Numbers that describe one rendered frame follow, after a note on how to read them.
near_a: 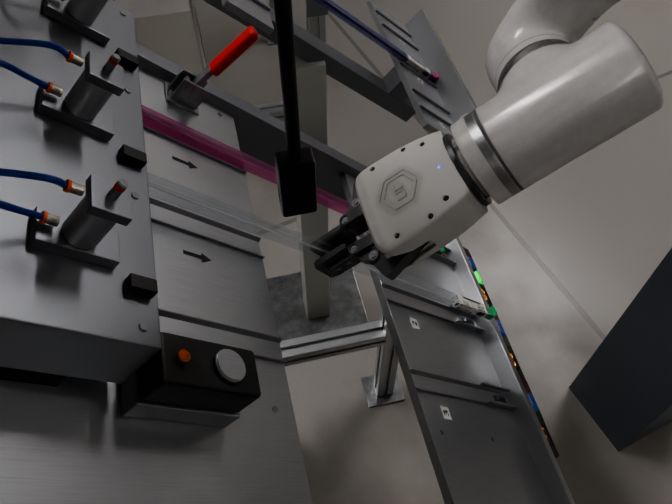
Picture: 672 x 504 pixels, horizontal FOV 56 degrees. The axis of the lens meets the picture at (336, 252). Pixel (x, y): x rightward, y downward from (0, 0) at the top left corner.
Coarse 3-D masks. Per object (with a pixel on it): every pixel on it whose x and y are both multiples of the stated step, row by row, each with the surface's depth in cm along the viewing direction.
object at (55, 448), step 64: (192, 128) 63; (192, 256) 52; (256, 256) 58; (192, 320) 48; (256, 320) 53; (0, 384) 35; (64, 384) 38; (0, 448) 33; (64, 448) 36; (128, 448) 38; (192, 448) 42; (256, 448) 45
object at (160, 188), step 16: (160, 192) 50; (176, 192) 50; (192, 192) 52; (192, 208) 52; (208, 208) 52; (224, 208) 54; (240, 224) 55; (256, 224) 56; (272, 224) 58; (272, 240) 58; (288, 240) 58; (304, 240) 60; (320, 240) 62; (320, 256) 62; (368, 272) 66; (416, 288) 71; (432, 288) 73; (448, 304) 76
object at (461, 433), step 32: (352, 192) 81; (384, 288) 72; (448, 288) 84; (416, 320) 73; (448, 320) 78; (416, 352) 69; (448, 352) 74; (480, 352) 80; (416, 384) 65; (448, 384) 70; (480, 384) 74; (448, 416) 66; (480, 416) 71; (512, 416) 76; (448, 448) 63; (480, 448) 67; (512, 448) 72; (448, 480) 60; (480, 480) 63; (512, 480) 68
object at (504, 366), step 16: (448, 256) 91; (464, 256) 89; (464, 272) 88; (464, 288) 87; (480, 288) 86; (480, 320) 84; (496, 336) 82; (496, 352) 81; (496, 368) 80; (512, 368) 79; (512, 384) 78; (512, 400) 78; (528, 400) 77; (528, 416) 75; (528, 432) 75; (528, 448) 74; (544, 448) 73; (544, 464) 73; (544, 480) 72; (560, 480) 71; (560, 496) 70
